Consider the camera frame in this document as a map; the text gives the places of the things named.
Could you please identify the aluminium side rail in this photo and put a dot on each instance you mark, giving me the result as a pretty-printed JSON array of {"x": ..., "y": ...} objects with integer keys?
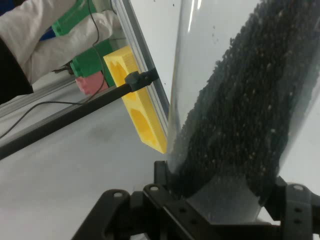
[{"x": 136, "y": 40}]

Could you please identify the pink plastic block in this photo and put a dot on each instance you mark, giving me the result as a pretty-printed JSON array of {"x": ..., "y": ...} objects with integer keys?
[{"x": 90, "y": 82}]

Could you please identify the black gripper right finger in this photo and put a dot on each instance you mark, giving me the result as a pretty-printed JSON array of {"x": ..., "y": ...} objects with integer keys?
[{"x": 296, "y": 212}]

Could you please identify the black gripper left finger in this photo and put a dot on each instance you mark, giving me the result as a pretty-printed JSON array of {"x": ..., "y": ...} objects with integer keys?
[{"x": 140, "y": 217}]

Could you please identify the green plastic block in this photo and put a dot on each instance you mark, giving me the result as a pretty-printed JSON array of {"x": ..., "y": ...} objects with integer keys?
[
  {"x": 72, "y": 17},
  {"x": 87, "y": 62}
]

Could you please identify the clear plastic jar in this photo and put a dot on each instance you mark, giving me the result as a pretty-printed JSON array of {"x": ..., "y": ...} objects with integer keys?
[{"x": 200, "y": 50}]

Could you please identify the yellow plastic block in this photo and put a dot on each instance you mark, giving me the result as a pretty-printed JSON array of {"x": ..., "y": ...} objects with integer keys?
[{"x": 150, "y": 112}]

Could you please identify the black clamp rod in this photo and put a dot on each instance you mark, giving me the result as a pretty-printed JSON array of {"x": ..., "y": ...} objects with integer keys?
[{"x": 50, "y": 128}]

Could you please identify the aluminium frame beam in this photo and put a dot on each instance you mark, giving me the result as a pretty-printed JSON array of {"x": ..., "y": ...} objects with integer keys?
[{"x": 37, "y": 93}]

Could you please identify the black seeds pile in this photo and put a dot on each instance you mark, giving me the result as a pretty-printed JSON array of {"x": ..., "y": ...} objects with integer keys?
[{"x": 250, "y": 100}]

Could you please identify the black fabric piece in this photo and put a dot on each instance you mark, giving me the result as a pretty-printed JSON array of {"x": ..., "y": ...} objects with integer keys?
[{"x": 11, "y": 75}]

